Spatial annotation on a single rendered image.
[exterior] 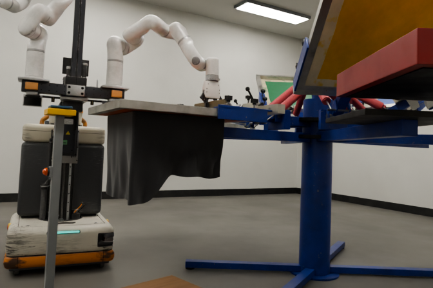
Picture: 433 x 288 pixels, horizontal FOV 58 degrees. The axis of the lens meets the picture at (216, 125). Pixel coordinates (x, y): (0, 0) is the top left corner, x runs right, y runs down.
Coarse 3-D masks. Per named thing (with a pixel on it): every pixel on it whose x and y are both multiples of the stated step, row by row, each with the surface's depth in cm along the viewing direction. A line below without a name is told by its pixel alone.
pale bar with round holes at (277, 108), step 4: (272, 104) 209; (276, 104) 206; (280, 104) 206; (284, 104) 207; (260, 108) 218; (264, 108) 215; (268, 108) 212; (272, 108) 209; (276, 108) 206; (280, 108) 206; (284, 108) 207; (268, 112) 211; (272, 112) 209; (276, 112) 205; (280, 112) 206; (284, 112) 207
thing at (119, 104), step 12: (96, 108) 202; (108, 108) 182; (120, 108) 172; (132, 108) 170; (144, 108) 173; (156, 108) 176; (168, 108) 179; (180, 108) 182; (192, 108) 185; (204, 108) 188; (216, 108) 192
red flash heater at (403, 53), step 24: (384, 48) 112; (408, 48) 98; (432, 48) 94; (360, 72) 130; (384, 72) 112; (408, 72) 104; (432, 72) 101; (336, 96) 154; (360, 96) 148; (384, 96) 145; (408, 96) 143; (432, 96) 140
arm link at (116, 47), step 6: (114, 36) 236; (108, 42) 236; (114, 42) 235; (120, 42) 237; (126, 42) 246; (108, 48) 236; (114, 48) 235; (120, 48) 237; (126, 48) 244; (108, 54) 237; (114, 54) 235; (120, 54) 237; (108, 60) 236; (114, 60) 235; (120, 60) 237
